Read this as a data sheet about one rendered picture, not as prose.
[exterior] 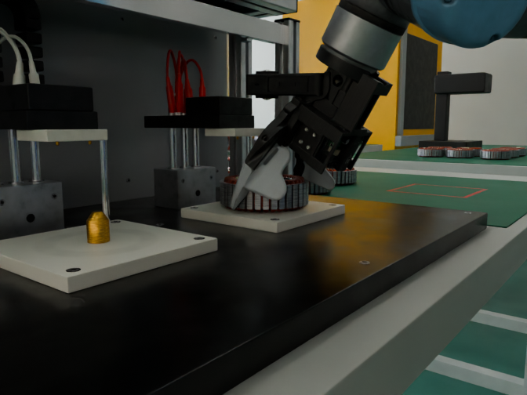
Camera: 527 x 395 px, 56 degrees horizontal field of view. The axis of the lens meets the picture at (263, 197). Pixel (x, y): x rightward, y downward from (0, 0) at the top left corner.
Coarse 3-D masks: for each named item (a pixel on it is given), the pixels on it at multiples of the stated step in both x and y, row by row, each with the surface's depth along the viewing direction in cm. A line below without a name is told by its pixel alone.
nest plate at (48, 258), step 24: (0, 240) 44; (24, 240) 44; (48, 240) 44; (72, 240) 44; (120, 240) 44; (144, 240) 44; (168, 240) 44; (192, 240) 44; (216, 240) 45; (0, 264) 40; (24, 264) 37; (48, 264) 37; (72, 264) 37; (96, 264) 37; (120, 264) 37; (144, 264) 39; (168, 264) 41; (72, 288) 34
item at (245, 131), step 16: (208, 96) 63; (224, 96) 62; (192, 112) 64; (208, 112) 63; (224, 112) 62; (240, 112) 64; (176, 128) 66; (192, 128) 64; (208, 128) 63; (224, 128) 62; (240, 128) 65; (256, 128) 65; (192, 144) 72; (176, 160) 69
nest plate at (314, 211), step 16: (192, 208) 61; (208, 208) 61; (224, 208) 61; (304, 208) 61; (320, 208) 61; (336, 208) 63; (240, 224) 56; (256, 224) 54; (272, 224) 53; (288, 224) 54; (304, 224) 57
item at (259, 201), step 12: (228, 180) 60; (288, 180) 59; (300, 180) 60; (228, 192) 59; (252, 192) 57; (288, 192) 58; (300, 192) 59; (228, 204) 59; (240, 204) 58; (252, 204) 57; (264, 204) 57; (276, 204) 57; (288, 204) 58; (300, 204) 59
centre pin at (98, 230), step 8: (96, 216) 43; (104, 216) 44; (88, 224) 43; (96, 224) 43; (104, 224) 43; (88, 232) 43; (96, 232) 43; (104, 232) 43; (88, 240) 43; (96, 240) 43; (104, 240) 43
